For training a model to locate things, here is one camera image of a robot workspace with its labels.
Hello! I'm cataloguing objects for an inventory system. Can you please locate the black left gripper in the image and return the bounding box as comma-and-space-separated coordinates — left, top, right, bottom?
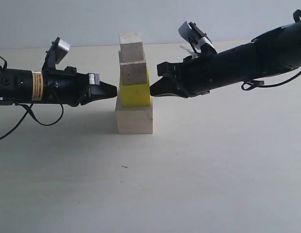
31, 67, 117, 107

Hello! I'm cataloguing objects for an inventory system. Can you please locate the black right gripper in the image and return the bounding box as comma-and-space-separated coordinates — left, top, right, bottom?
150, 52, 228, 99

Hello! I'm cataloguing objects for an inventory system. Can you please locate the yellow painted wooden cube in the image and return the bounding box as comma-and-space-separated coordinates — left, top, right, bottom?
118, 68, 152, 107

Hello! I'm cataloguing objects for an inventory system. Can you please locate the medium natural wooden cube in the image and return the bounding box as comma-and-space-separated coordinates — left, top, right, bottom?
118, 50, 148, 86

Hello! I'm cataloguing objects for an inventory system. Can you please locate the large natural wooden cube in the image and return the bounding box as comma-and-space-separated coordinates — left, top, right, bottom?
115, 96, 153, 134

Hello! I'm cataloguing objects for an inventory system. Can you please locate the small natural wooden cube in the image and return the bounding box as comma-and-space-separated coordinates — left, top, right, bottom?
118, 31, 144, 63

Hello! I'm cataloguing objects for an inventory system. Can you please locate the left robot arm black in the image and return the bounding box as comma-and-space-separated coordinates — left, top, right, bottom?
0, 67, 117, 107

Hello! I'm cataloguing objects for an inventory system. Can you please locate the right robot arm black grey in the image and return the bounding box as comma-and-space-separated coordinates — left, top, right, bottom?
150, 20, 301, 98

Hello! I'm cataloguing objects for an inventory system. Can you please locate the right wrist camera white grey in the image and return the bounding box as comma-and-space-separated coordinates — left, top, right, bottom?
178, 21, 217, 59

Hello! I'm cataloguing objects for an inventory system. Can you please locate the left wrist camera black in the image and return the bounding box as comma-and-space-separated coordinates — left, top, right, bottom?
42, 37, 70, 71

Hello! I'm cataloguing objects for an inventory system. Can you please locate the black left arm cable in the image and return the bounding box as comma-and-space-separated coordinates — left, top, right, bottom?
0, 54, 65, 143

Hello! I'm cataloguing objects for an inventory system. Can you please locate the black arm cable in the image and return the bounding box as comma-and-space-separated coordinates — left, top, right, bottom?
241, 9, 301, 91
0, 54, 65, 143

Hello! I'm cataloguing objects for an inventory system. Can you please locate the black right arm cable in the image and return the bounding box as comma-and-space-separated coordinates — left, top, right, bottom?
241, 9, 301, 91

